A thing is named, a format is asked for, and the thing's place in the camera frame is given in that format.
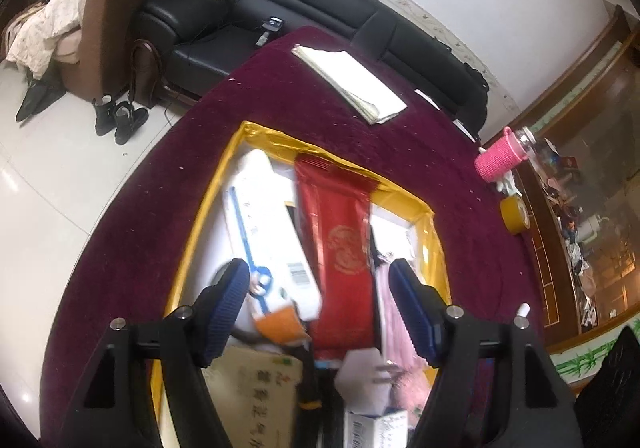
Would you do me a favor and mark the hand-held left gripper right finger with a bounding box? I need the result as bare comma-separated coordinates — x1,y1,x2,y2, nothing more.
388,257,587,448

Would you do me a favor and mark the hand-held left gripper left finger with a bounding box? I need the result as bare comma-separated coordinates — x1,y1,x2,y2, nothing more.
37,258,250,448

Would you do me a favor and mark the pink plastic packet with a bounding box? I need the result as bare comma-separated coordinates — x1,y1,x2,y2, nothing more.
375,260,431,369

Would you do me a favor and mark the pink fluffy item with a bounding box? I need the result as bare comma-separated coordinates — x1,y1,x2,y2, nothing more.
390,367,437,430

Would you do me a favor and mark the white angular packet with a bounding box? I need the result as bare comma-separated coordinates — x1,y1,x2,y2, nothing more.
333,347,396,417

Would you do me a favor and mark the white blue toothpaste box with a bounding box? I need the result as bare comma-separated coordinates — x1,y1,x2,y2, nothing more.
222,150,324,345

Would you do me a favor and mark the beige printed packet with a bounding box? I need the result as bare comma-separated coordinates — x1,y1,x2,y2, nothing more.
202,345,306,448

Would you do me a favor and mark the red foil packet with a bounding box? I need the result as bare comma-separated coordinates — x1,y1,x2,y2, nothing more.
294,153,381,362

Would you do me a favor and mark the black stick with tan end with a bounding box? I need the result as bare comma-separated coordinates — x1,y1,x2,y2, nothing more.
297,343,324,412

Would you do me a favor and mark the small white blue printed box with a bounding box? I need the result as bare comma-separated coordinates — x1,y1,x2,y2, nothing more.
345,408,426,448

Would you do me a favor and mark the yellow taped storage box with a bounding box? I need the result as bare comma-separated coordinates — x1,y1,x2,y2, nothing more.
150,120,449,448

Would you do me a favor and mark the yellow tape roll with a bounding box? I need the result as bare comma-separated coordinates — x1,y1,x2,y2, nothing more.
500,195,530,235

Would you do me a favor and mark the white glove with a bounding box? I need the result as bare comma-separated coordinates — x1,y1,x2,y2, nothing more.
492,170,519,199

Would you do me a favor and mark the bottle in pink knitted sleeve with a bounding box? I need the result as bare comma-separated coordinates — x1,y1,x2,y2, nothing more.
474,125,539,184

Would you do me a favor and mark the dark textured panel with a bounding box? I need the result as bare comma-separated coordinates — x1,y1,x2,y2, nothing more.
572,327,640,448

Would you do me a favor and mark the black boot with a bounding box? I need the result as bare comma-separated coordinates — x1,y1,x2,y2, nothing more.
114,102,150,145
94,94,119,137

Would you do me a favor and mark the white paper slip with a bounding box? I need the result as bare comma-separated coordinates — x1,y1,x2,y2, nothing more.
414,88,444,111

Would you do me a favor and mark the black bag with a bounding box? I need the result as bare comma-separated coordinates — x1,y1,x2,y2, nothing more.
462,60,489,94

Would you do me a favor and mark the folded white paper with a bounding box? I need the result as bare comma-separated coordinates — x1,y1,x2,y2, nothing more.
291,44,407,125

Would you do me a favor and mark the wooden display cabinet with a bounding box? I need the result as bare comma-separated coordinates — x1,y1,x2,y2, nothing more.
487,5,640,365

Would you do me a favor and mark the pale pink cloth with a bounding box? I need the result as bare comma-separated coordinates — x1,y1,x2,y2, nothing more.
56,26,82,64

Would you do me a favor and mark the brown armchair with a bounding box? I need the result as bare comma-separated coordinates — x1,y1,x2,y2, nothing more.
62,0,246,101

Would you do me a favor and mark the white cloth pile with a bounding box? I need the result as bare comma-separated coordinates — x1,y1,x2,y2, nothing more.
5,0,89,79

